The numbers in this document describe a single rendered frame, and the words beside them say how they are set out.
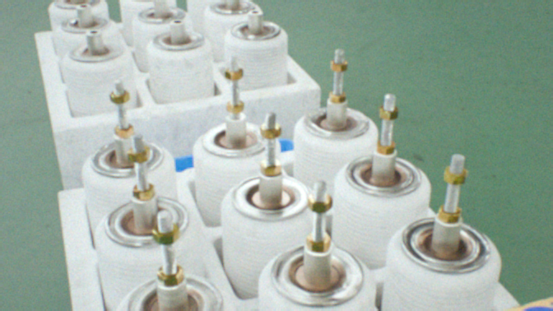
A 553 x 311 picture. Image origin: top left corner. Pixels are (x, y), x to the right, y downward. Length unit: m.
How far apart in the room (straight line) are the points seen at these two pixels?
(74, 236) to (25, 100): 0.77
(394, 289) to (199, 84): 0.51
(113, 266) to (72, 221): 0.17
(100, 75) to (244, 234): 0.42
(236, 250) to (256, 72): 0.43
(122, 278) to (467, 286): 0.29
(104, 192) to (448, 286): 0.34
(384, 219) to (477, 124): 0.72
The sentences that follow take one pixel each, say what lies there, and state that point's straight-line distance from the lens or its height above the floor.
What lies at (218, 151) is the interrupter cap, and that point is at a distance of 0.73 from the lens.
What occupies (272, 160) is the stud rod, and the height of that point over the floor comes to 0.30.
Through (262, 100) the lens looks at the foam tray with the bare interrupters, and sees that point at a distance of 1.02.
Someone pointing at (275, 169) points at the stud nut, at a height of 0.29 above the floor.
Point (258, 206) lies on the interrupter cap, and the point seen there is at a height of 0.25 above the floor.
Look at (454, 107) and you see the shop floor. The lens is 1.43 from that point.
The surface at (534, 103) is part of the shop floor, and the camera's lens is 1.49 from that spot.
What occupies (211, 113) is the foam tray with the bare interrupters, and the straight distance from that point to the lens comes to 1.00.
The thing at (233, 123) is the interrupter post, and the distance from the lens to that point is 0.73.
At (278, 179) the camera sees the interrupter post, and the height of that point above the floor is 0.28.
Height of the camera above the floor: 0.62
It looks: 30 degrees down
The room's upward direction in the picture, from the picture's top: straight up
